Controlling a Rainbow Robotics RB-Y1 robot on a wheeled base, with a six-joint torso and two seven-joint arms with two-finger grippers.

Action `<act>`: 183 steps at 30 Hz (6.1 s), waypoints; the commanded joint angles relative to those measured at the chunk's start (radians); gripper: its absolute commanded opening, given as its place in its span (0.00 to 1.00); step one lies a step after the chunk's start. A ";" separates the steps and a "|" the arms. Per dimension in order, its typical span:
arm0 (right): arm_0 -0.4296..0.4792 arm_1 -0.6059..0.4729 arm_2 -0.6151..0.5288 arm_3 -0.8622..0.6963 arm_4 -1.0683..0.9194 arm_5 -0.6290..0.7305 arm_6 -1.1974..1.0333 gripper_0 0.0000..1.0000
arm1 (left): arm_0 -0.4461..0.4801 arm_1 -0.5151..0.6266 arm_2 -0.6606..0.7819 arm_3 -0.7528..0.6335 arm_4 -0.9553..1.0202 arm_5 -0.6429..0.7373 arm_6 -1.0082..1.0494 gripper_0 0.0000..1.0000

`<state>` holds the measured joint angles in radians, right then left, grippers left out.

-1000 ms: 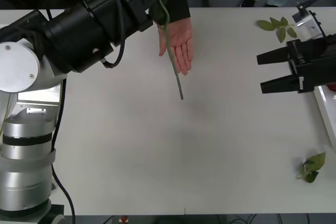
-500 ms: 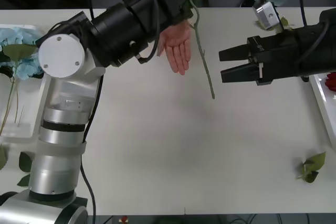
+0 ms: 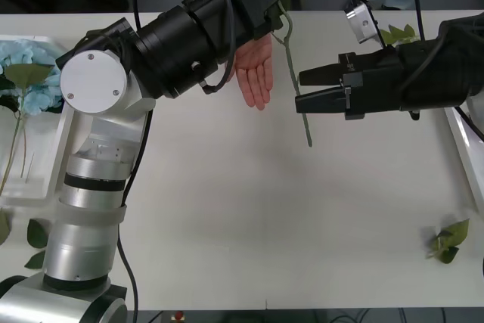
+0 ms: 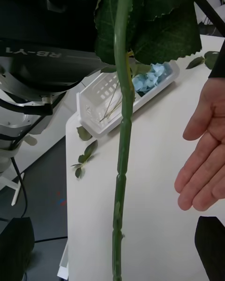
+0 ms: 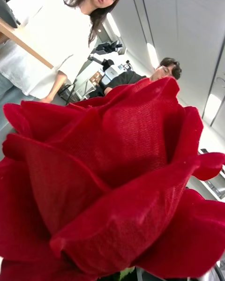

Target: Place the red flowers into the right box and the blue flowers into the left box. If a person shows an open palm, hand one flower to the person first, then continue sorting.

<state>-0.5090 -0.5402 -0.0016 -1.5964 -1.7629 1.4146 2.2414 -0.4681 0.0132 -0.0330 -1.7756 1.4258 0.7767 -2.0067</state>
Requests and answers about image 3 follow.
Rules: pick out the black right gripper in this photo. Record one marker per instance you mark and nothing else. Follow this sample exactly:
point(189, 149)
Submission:
point(374, 84)

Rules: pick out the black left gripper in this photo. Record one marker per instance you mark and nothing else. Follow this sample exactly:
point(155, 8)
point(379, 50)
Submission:
point(251, 5)

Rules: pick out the pale blue flower large leaf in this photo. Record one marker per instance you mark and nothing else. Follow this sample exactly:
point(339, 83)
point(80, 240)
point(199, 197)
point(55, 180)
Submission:
point(28, 73)

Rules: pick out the silver and black right arm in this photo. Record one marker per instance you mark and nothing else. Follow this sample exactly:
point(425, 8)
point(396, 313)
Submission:
point(446, 66)

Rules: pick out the silver and black left arm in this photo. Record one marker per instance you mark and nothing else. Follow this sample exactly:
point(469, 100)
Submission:
point(94, 77)

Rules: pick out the person's hand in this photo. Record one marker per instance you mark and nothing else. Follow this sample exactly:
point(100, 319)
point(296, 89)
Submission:
point(257, 69)

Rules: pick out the loose light green leaf twig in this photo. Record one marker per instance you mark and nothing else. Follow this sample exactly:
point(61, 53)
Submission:
point(404, 33)

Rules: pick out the shallow white box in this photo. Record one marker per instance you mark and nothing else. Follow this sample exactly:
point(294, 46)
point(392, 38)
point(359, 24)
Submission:
point(38, 156)
point(469, 149)

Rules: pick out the loose small green leaf twig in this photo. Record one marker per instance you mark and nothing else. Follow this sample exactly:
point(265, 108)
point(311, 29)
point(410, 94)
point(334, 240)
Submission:
point(457, 232)

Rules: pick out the red button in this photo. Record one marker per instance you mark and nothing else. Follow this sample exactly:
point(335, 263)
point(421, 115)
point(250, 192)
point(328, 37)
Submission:
point(178, 316)

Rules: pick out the loose four-leaf green twig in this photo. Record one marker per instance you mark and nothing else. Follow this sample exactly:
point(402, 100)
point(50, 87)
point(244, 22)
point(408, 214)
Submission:
point(36, 232)

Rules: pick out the single loose green leaf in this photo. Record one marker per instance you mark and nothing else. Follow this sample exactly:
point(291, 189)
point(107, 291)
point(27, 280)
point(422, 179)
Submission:
point(4, 226)

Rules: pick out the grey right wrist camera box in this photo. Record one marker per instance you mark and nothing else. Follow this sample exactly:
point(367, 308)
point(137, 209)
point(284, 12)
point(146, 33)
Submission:
point(363, 22)

